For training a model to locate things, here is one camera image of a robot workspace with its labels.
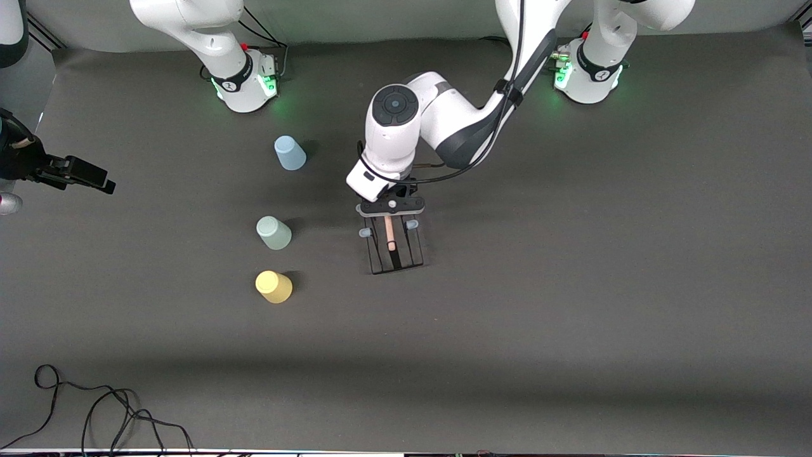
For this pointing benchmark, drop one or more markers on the light blue plastic cup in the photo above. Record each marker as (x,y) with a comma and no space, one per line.
(290,154)

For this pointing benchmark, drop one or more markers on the aluminium frame rail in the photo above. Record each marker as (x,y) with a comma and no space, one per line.
(44,37)

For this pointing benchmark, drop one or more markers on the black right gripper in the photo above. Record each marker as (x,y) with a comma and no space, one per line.
(20,162)

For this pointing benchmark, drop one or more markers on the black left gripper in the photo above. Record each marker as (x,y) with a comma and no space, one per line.
(406,188)

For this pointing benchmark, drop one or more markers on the dark grey table mat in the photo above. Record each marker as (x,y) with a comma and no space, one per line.
(507,355)

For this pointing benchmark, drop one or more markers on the yellow plastic cup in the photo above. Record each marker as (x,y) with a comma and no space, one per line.
(274,287)

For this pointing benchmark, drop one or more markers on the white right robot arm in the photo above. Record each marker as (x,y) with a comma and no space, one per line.
(190,25)

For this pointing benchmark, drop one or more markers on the pale green plastic cup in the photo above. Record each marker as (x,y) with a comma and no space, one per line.
(274,233)

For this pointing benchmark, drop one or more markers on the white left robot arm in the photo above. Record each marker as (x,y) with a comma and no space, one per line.
(406,127)

